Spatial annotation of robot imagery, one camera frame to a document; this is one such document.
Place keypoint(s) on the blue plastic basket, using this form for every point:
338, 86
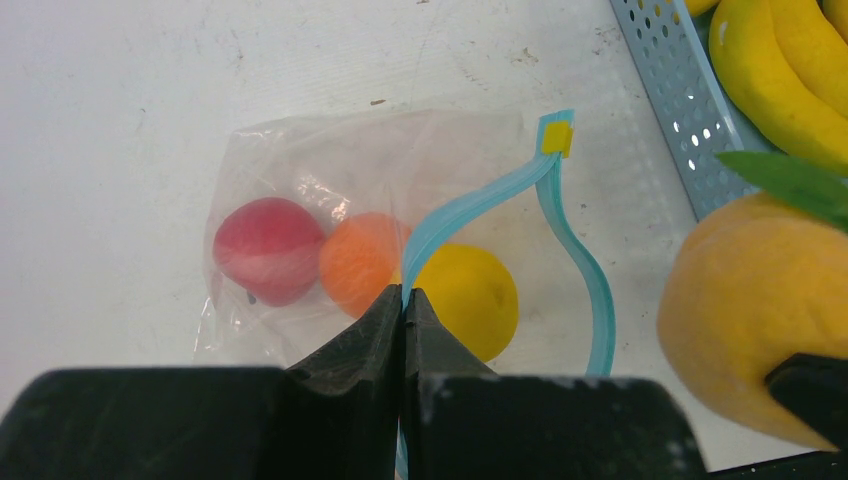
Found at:
698, 120

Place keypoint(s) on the red apple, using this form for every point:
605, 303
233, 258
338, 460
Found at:
270, 247

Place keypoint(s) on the clear zip top bag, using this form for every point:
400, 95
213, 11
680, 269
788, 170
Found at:
481, 179

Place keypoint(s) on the yellow banana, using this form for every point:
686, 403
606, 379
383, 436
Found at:
760, 82

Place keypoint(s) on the yellow orange fruit bottom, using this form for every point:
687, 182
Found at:
756, 281

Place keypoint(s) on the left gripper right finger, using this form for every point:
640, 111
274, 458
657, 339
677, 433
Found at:
461, 420

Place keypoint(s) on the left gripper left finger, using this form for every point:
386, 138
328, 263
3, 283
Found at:
333, 415

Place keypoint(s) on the yellow lemon top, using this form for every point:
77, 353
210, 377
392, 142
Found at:
698, 7

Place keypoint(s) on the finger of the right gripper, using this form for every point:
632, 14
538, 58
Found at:
814, 389

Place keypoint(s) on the yellow orange fruit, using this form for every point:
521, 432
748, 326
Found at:
756, 281
474, 296

